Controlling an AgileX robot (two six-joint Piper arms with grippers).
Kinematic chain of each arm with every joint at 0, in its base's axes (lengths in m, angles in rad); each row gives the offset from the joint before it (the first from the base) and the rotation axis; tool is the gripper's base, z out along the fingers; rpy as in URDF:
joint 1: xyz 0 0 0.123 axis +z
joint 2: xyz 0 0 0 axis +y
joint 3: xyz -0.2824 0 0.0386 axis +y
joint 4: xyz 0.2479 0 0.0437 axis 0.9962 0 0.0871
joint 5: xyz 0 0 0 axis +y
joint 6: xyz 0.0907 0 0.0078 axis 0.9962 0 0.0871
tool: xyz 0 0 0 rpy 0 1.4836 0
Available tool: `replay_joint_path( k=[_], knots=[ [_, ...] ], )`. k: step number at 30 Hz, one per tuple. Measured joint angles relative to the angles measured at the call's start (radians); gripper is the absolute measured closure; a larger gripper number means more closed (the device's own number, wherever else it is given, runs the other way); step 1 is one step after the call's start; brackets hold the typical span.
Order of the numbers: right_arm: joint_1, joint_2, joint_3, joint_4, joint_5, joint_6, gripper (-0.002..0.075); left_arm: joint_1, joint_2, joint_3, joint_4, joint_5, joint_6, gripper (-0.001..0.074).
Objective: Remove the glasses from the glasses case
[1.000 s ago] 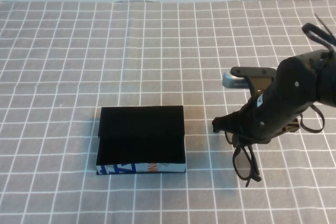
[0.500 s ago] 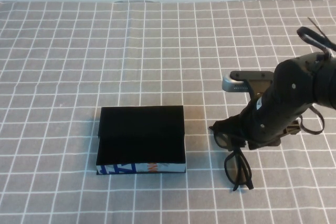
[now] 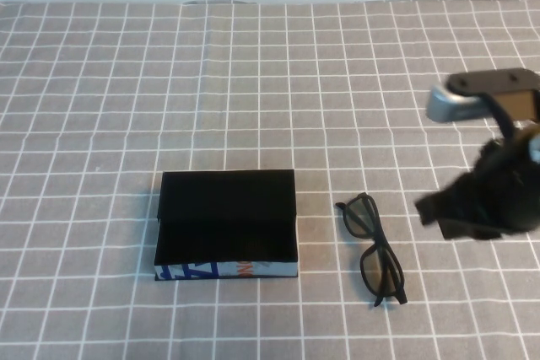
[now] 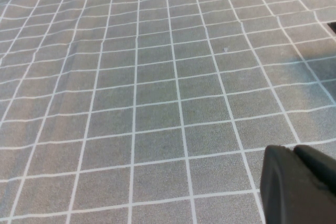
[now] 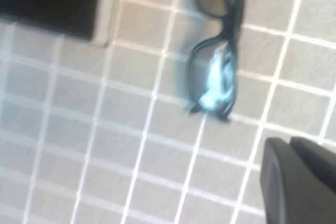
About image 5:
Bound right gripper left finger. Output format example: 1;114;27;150
259;136;336;224

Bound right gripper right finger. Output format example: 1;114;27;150
289;135;336;192

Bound black framed glasses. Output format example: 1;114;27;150
183;0;248;124

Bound grey white checked tablecloth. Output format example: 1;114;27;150
0;0;336;224

